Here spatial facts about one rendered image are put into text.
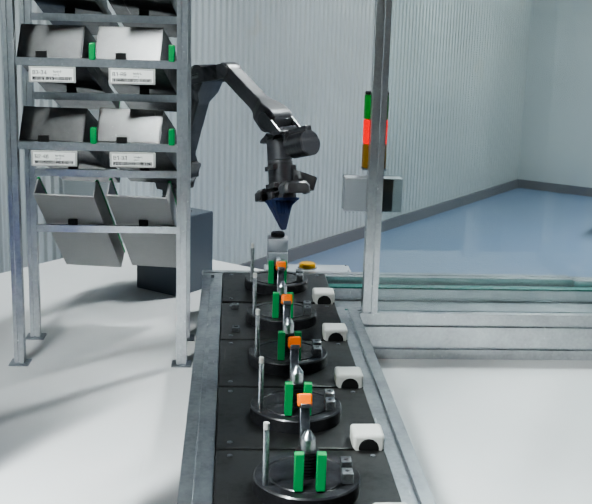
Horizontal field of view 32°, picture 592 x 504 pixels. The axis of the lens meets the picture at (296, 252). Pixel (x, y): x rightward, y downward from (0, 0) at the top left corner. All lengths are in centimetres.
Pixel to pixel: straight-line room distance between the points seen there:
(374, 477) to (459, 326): 85
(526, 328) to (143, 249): 86
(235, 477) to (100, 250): 105
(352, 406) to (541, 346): 72
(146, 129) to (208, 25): 367
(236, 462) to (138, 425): 43
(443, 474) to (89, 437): 59
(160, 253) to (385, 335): 55
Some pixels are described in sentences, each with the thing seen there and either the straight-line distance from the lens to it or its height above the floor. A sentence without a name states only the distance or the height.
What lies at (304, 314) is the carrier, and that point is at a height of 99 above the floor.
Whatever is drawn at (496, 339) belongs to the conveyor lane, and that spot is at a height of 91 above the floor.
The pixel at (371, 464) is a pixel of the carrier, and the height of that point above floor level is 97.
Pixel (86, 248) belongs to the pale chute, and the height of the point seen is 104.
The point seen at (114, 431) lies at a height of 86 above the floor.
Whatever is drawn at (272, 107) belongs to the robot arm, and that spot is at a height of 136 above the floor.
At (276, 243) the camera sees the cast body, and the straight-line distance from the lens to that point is 225.
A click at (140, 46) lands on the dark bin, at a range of 207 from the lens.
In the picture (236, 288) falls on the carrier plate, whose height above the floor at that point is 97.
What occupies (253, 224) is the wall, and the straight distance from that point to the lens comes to 621.
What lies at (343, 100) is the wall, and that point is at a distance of 693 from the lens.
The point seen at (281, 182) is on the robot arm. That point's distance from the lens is 232.
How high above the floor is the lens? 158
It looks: 13 degrees down
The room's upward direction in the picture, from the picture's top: 2 degrees clockwise
